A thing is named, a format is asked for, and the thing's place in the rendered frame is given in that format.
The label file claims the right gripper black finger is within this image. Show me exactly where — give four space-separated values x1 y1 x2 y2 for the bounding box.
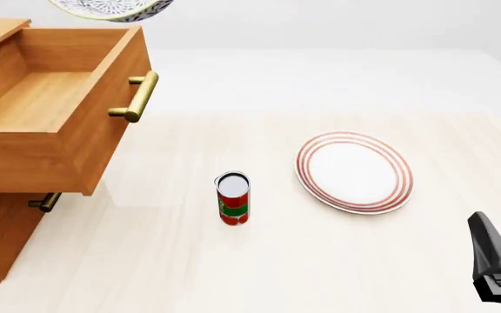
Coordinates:
467 210 501 282

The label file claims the black white patterned bowl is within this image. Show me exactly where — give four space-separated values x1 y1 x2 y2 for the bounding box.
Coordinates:
47 0 176 23

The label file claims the open wooden drawer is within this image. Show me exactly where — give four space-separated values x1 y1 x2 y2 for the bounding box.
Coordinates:
0 25 154 197

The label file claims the white plate with red rings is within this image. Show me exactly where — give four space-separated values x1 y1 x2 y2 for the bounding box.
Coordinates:
293 130 417 216

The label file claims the red green printed tin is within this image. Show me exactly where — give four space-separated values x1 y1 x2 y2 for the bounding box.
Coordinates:
213 170 252 227

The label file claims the long brass drawer handle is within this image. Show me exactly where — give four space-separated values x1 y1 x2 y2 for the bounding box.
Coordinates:
107 70 160 124

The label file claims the short brass drawer handle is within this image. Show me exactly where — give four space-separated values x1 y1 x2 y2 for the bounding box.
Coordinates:
27 191 63 214

